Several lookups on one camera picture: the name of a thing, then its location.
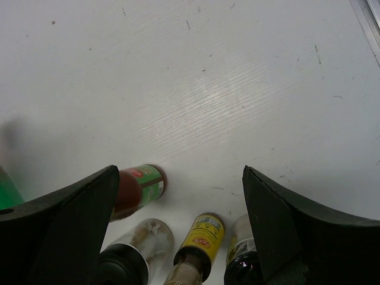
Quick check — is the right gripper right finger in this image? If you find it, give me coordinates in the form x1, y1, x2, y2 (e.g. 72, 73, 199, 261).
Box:
242, 166, 379, 284

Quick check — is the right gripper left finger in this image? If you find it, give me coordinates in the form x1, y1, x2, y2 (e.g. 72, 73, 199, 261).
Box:
1, 165, 119, 284

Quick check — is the black lid white spice jar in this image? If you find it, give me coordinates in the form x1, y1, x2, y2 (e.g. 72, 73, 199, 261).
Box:
224, 214, 265, 285

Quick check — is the green plastic bin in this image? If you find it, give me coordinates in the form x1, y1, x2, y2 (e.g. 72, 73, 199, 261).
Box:
0, 167, 24, 210

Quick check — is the black lid spice grinder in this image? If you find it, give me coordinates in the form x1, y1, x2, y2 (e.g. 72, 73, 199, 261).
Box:
91, 218, 174, 285

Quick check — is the green label sauce bottle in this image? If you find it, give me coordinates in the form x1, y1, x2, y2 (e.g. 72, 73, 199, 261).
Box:
110, 164, 167, 222

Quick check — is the yellow label small bottle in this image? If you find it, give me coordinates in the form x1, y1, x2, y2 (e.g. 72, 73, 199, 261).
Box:
164, 212, 225, 284

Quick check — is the aluminium table frame rail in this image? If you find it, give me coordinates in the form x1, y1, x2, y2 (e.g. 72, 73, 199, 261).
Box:
350, 0, 379, 65

